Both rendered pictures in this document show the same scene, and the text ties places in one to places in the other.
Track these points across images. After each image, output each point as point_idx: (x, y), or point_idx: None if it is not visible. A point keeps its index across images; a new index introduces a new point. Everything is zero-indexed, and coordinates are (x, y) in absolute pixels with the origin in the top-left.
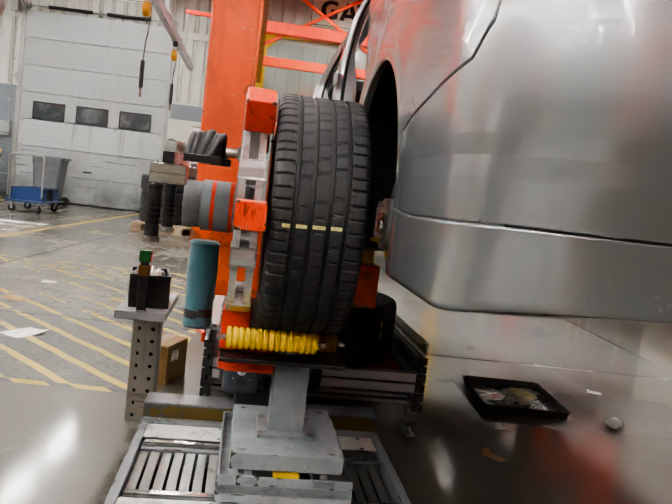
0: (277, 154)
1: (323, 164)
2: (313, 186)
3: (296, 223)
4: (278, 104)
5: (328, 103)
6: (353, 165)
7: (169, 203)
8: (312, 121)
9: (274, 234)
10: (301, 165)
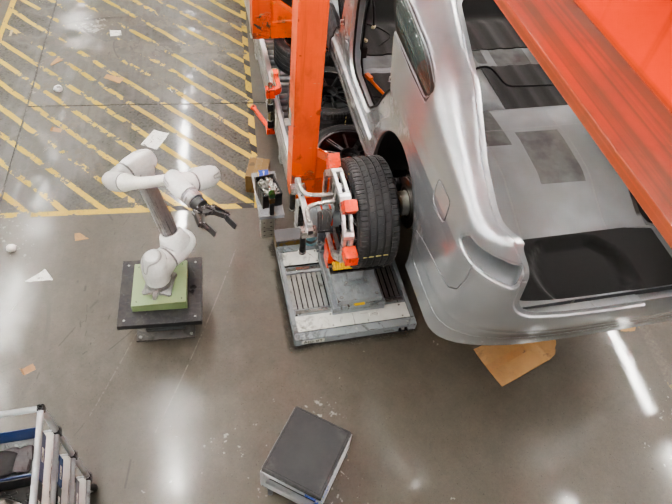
0: (360, 233)
1: (380, 234)
2: (376, 243)
3: (369, 256)
4: (352, 184)
5: (378, 191)
6: (393, 231)
7: (293, 201)
8: (373, 211)
9: (360, 260)
10: (371, 237)
